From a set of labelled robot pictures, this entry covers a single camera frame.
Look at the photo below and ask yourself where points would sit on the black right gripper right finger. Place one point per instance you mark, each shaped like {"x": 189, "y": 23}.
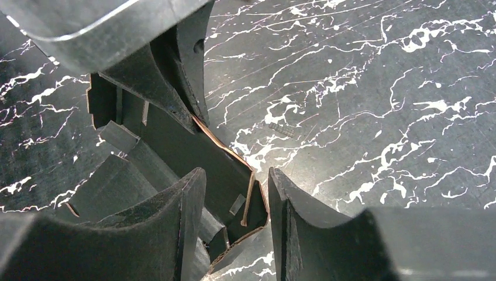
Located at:
{"x": 315, "y": 242}

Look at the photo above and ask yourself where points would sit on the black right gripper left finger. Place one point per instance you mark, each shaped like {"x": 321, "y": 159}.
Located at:
{"x": 155, "y": 239}

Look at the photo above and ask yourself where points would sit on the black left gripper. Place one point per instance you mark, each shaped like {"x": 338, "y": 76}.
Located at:
{"x": 113, "y": 36}

